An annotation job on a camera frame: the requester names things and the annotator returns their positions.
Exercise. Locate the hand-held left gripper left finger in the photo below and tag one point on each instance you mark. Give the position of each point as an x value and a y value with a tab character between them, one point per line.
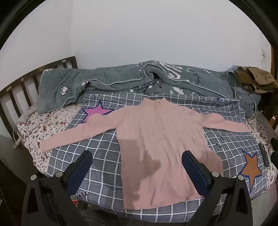
81	171

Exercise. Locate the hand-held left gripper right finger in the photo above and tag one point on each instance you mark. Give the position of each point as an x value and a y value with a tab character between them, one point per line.
195	173

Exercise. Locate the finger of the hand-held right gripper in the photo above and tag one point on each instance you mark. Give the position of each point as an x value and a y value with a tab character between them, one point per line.
263	155

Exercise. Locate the pink knit sweater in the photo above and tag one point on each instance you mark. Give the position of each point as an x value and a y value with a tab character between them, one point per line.
160	134

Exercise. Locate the grey checked star-print blanket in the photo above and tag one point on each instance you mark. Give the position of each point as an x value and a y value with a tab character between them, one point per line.
104	147

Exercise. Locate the floral bed sheet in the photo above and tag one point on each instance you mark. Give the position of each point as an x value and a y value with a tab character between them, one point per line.
43	126

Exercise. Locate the brown clothing pile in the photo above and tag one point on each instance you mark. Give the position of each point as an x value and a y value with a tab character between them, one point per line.
256	79

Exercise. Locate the grey-green quilt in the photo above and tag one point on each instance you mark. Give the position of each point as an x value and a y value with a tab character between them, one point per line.
121	80

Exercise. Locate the dark wooden headboard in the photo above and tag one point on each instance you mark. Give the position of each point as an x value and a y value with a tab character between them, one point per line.
8	95

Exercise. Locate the wooden door frame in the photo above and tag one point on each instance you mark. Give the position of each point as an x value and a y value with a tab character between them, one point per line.
273	63

